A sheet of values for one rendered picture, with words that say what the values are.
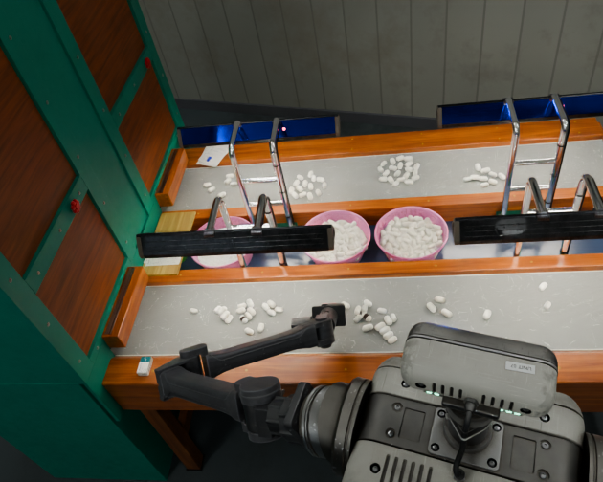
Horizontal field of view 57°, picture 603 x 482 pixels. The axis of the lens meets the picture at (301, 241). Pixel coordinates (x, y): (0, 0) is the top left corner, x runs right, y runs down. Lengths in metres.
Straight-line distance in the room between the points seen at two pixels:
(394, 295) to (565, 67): 2.00
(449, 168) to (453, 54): 1.28
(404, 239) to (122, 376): 1.09
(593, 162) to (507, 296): 0.77
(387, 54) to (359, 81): 0.28
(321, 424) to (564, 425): 0.36
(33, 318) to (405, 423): 1.08
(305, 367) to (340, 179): 0.91
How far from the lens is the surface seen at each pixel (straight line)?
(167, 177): 2.41
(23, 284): 1.63
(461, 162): 2.41
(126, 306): 1.99
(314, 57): 3.77
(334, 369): 1.75
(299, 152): 2.49
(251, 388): 1.08
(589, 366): 1.82
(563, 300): 1.97
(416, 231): 2.13
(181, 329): 2.00
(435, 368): 0.74
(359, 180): 2.34
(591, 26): 3.42
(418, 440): 0.90
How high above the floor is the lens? 2.28
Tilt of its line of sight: 46 degrees down
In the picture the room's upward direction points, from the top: 13 degrees counter-clockwise
